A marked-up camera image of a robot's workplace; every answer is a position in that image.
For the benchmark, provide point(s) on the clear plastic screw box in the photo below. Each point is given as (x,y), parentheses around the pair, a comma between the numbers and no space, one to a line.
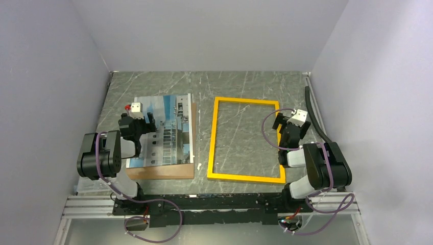
(85,186)

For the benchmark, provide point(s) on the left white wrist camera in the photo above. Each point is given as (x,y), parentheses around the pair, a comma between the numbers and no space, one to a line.
(134,110)

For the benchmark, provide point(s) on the aluminium extrusion rail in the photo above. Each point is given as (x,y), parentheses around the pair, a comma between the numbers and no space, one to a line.
(104,206)

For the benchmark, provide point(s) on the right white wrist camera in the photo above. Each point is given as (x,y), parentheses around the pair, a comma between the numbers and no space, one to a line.
(298,117)

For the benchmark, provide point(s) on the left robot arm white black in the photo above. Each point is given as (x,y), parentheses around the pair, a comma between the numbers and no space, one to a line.
(101,154)

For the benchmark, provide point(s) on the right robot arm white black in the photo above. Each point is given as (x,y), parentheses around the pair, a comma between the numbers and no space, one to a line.
(326,167)

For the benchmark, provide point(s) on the brown backing board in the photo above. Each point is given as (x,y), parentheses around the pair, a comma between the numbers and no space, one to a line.
(162,173)

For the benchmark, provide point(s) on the yellow picture frame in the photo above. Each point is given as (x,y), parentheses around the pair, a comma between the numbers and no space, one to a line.
(231,177)

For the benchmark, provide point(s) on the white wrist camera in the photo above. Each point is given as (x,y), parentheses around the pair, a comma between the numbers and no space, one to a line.
(134,110)
(298,117)

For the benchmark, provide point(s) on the building photo print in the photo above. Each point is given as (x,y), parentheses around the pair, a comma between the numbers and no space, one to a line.
(162,106)

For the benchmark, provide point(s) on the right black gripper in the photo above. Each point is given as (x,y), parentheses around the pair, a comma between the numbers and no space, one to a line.
(280,119)

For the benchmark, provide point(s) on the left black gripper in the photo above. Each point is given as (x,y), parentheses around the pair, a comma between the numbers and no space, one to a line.
(146,125)

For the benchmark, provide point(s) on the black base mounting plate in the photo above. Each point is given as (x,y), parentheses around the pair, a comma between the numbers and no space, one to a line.
(208,217)

